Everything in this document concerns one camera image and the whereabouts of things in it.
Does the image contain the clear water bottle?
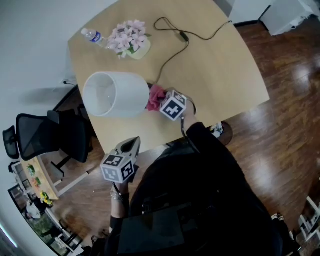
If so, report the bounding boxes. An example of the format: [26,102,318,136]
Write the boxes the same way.
[81,27,111,50]

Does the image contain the black lamp power cable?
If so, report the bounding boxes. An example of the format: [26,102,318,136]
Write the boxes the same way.
[153,16,233,85]

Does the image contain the white leg wooden table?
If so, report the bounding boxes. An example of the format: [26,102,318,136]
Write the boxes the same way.
[19,156,90,201]

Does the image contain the black wristband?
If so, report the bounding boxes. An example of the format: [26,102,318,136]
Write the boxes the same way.
[109,216,124,231]

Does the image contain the yellow flower pot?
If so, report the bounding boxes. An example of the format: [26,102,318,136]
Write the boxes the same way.
[39,191,53,206]

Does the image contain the black mesh headrest office chair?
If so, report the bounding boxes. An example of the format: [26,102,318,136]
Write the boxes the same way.
[2,103,93,178]

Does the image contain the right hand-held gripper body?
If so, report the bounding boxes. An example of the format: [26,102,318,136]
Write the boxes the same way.
[159,89,188,122]

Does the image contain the dark frame window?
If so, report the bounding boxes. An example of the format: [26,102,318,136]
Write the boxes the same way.
[7,184,63,251]

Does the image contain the white table lamp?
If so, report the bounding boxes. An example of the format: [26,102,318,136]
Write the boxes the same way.
[82,71,154,118]

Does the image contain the black chest harness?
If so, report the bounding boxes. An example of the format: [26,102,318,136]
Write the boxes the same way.
[117,202,201,255]

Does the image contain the person's right forearm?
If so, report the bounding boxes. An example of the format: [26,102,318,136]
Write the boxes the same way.
[183,113,241,176]

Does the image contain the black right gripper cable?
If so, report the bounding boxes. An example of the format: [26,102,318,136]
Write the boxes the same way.
[180,96,201,155]

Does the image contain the pink cloth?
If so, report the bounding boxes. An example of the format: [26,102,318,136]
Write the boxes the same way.
[146,84,167,113]

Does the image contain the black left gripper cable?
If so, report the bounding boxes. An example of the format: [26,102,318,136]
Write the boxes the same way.
[112,183,126,203]

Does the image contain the pink flowers in cream pot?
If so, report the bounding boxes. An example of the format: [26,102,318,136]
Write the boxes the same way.
[106,19,152,61]

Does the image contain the person's left forearm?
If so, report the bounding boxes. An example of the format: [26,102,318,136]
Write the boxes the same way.
[109,182,131,233]

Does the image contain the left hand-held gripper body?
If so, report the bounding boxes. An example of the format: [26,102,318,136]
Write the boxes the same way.
[100,149,140,185]

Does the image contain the brown round waste bin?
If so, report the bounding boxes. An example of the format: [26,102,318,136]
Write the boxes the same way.
[211,121,234,146]

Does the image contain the person's black clothing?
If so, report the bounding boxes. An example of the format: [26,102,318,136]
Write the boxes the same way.
[104,122,296,256]

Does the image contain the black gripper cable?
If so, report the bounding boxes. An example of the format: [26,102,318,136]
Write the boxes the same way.
[112,183,126,203]
[180,96,201,155]

